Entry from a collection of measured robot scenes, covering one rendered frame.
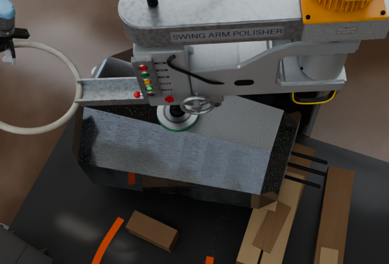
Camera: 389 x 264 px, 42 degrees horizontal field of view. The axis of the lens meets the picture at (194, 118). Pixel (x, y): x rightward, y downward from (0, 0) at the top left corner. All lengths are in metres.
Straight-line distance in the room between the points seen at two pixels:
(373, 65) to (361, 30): 1.94
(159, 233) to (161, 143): 0.69
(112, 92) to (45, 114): 1.40
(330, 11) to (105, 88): 1.14
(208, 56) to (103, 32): 2.05
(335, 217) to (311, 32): 1.58
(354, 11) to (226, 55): 0.55
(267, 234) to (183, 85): 1.19
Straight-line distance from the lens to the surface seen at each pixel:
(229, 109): 2.58
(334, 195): 3.21
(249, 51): 2.01
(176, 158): 2.60
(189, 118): 2.50
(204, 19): 1.79
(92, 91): 2.44
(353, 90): 3.67
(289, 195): 3.05
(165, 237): 3.07
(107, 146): 2.73
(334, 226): 3.15
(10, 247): 2.83
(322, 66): 2.09
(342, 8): 1.81
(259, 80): 2.12
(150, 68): 1.97
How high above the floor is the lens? 3.08
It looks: 62 degrees down
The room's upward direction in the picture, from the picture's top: 10 degrees counter-clockwise
